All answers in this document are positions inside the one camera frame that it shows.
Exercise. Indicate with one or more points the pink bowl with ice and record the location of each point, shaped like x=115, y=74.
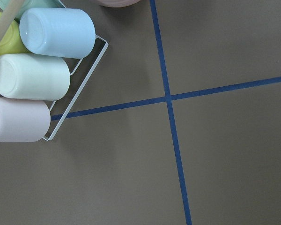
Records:
x=116, y=3

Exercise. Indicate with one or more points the blue cup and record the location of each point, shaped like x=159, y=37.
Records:
x=60, y=32

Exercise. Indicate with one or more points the white cup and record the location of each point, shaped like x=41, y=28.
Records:
x=34, y=77

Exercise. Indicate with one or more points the pink cup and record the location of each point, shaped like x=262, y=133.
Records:
x=23, y=120

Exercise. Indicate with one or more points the yellow cup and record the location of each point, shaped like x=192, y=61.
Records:
x=11, y=42

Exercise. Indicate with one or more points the green cup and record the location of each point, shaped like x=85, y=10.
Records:
x=32, y=4

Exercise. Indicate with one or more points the wire cup rack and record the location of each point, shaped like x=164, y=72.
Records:
x=81, y=71

